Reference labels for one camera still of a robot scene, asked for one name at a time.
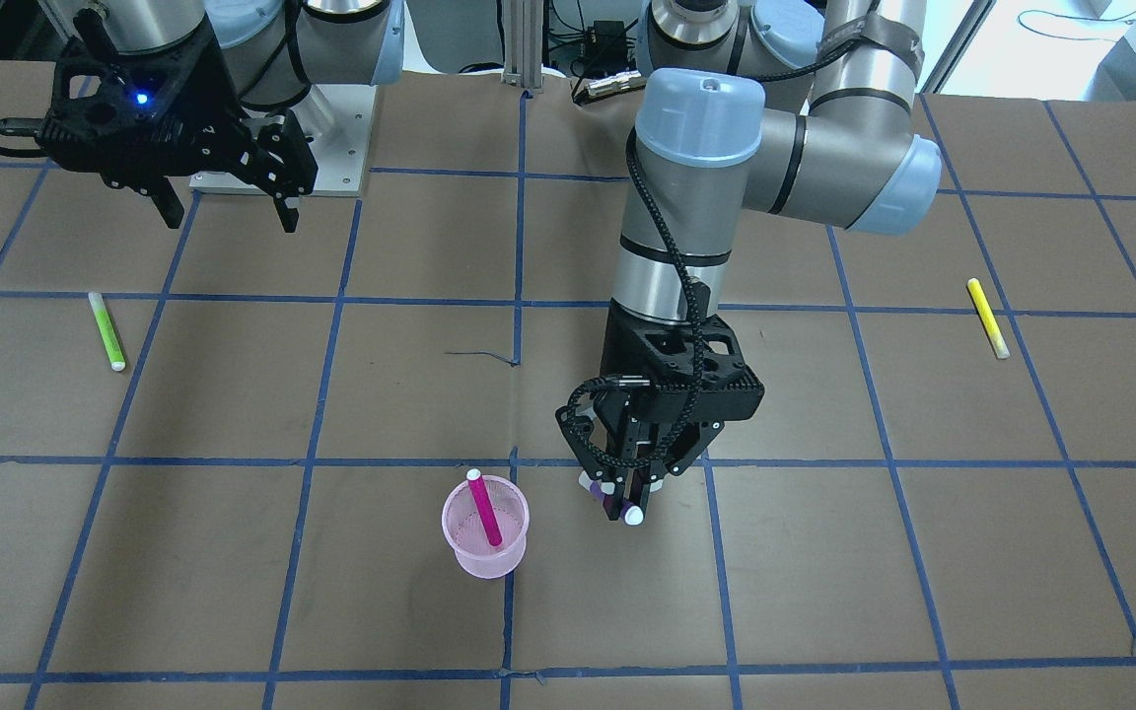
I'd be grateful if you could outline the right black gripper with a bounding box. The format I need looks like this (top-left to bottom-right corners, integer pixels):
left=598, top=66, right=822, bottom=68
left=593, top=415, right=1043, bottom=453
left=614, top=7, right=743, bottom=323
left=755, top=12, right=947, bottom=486
left=35, top=20, right=319, bottom=234

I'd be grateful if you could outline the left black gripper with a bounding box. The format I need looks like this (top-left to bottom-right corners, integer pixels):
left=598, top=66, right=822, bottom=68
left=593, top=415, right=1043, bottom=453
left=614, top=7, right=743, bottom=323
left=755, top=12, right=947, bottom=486
left=595, top=302, right=763, bottom=520

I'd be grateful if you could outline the purple pen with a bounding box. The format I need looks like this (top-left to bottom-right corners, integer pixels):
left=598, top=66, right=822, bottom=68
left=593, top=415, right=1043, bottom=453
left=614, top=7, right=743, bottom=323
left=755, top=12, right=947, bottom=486
left=578, top=471, right=645, bottom=526

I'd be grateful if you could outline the pink pen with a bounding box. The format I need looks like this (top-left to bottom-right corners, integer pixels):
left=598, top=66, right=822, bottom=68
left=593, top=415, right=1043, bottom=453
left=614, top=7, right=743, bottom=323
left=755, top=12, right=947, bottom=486
left=467, top=468, right=504, bottom=548

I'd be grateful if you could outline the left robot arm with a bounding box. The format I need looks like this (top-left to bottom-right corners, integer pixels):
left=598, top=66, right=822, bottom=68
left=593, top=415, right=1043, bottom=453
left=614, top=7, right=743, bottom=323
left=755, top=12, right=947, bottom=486
left=556, top=1, right=941, bottom=525

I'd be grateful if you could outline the pink mesh cup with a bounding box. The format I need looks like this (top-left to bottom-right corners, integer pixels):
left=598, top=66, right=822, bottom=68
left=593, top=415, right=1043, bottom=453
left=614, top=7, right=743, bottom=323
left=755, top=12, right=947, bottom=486
left=441, top=468, right=531, bottom=579

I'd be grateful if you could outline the green pen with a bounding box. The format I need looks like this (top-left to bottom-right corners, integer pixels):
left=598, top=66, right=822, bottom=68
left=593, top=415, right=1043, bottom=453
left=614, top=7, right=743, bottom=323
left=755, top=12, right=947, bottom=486
left=87, top=291, right=127, bottom=373

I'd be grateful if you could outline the yellow pen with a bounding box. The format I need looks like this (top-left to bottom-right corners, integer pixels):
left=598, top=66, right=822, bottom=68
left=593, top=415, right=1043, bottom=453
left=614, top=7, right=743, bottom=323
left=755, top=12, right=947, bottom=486
left=964, top=278, right=1011, bottom=360

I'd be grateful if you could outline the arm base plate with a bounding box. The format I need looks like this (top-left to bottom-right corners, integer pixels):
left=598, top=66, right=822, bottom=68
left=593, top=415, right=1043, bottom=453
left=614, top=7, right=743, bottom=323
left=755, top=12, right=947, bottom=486
left=189, top=83, right=376, bottom=198

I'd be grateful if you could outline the aluminium frame post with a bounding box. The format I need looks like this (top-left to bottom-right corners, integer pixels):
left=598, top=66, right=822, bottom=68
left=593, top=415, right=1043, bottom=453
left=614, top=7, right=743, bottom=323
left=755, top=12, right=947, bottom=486
left=500, top=0, right=545, bottom=97

